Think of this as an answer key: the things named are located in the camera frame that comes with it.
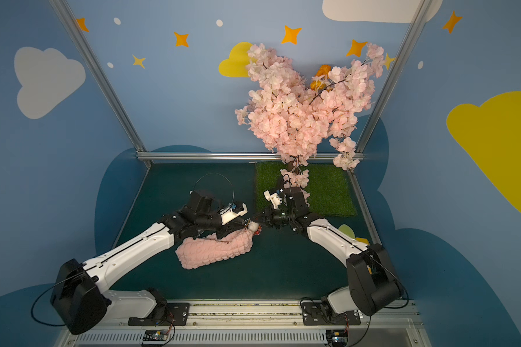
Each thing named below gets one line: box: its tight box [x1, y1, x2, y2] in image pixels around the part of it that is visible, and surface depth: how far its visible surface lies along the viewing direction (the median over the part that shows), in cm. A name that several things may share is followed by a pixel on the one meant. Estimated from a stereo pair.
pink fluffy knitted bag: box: [175, 229, 254, 270], surface depth 81 cm
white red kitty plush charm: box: [248, 221, 262, 236], surface depth 85 cm
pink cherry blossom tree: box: [235, 43, 385, 201], surface depth 70 cm
